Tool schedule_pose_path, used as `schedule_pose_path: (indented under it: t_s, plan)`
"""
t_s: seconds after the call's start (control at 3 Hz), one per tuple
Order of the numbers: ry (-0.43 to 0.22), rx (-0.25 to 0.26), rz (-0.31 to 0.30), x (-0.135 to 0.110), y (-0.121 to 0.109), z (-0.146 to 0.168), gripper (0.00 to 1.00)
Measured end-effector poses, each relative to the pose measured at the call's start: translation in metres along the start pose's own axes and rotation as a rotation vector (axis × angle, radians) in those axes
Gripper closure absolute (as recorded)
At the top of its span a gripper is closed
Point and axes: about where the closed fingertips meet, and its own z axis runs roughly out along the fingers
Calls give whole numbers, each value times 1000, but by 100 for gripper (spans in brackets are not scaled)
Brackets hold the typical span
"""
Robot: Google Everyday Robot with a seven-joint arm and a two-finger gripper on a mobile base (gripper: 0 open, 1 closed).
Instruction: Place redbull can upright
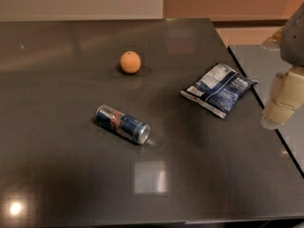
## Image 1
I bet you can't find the orange fruit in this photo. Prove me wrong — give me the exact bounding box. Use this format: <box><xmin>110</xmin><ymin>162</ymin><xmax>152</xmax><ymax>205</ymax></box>
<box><xmin>120</xmin><ymin>51</ymin><xmax>141</xmax><ymax>74</ymax></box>

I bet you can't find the blue silver redbull can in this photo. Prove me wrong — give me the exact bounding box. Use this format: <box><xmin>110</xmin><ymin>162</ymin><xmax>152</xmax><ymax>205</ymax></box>
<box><xmin>95</xmin><ymin>104</ymin><xmax>150</xmax><ymax>144</ymax></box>

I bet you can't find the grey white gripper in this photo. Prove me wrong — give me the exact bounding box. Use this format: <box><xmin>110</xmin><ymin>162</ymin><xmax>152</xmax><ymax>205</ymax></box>
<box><xmin>261</xmin><ymin>3</ymin><xmax>304</xmax><ymax>130</ymax></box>

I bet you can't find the blue white chip bag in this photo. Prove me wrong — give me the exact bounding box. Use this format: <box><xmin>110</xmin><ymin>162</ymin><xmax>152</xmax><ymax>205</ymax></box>
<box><xmin>180</xmin><ymin>63</ymin><xmax>257</xmax><ymax>119</ymax></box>

